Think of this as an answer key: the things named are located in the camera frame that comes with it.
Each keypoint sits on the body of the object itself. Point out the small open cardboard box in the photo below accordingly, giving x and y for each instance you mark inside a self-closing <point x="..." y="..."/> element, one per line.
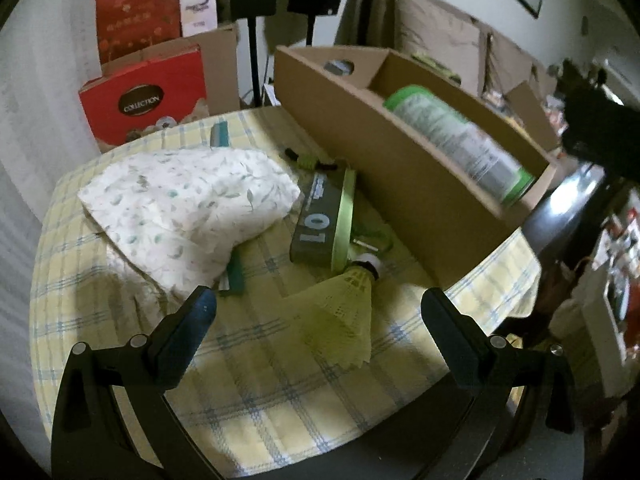
<point x="530" y="110"/>

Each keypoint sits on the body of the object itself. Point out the white curtain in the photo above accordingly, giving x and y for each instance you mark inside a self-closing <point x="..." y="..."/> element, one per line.
<point x="40" y="85"/>

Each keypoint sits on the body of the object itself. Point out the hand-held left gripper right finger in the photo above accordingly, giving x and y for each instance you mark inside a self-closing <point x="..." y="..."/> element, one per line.
<point x="445" y="325"/>

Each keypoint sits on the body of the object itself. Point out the pink white tissue pack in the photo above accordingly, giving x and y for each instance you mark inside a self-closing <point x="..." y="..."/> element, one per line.
<point x="199" y="7"/>

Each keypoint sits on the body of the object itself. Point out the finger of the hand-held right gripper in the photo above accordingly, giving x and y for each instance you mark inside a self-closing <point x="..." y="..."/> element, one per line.
<point x="582" y="82"/>

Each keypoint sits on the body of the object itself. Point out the green labelled tin can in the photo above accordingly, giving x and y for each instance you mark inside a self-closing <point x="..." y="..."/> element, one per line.
<point x="450" y="135"/>

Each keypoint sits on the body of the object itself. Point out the green black pouch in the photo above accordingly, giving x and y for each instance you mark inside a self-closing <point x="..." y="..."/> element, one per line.
<point x="440" y="67"/>

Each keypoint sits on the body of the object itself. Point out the large brown cardboard box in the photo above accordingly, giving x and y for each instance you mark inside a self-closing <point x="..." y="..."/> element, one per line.
<point x="220" y="70"/>

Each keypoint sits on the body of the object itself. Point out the small beige sofa cushion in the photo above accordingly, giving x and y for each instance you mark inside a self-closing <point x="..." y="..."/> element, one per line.
<point x="507" y="62"/>

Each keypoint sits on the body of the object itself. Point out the large beige sofa cushion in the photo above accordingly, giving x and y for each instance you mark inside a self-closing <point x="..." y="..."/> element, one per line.
<point x="435" y="25"/>

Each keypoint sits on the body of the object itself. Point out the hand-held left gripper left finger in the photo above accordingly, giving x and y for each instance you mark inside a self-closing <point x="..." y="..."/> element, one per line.
<point x="197" y="312"/>

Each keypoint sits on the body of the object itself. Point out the white leaf-print cloth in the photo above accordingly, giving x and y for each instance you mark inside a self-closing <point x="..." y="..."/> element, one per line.
<point x="190" y="210"/>

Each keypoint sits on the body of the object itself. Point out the red gift bag oval logo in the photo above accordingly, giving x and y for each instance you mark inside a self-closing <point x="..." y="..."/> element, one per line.
<point x="170" y="75"/>

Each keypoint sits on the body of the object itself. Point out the yellow blue checkered tablecloth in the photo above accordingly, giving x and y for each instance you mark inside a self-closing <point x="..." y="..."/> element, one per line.
<point x="260" y="400"/>

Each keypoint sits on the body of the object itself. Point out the brown cardboard organizer box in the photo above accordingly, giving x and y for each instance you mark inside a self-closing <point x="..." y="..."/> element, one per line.
<point x="400" y="200"/>

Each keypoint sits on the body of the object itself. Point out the yellow plastic shuttlecock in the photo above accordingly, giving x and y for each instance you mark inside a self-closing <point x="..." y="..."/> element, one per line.
<point x="345" y="310"/>

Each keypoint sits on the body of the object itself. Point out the silver carabiner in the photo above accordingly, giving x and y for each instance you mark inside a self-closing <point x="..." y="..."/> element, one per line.
<point x="370" y="246"/>

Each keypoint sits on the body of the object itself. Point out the long teal grey strip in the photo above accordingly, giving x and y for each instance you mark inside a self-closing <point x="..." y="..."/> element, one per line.
<point x="220" y="134"/>

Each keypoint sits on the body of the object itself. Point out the red gift bag gold flowers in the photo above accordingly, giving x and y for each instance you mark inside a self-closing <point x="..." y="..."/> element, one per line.
<point x="135" y="10"/>

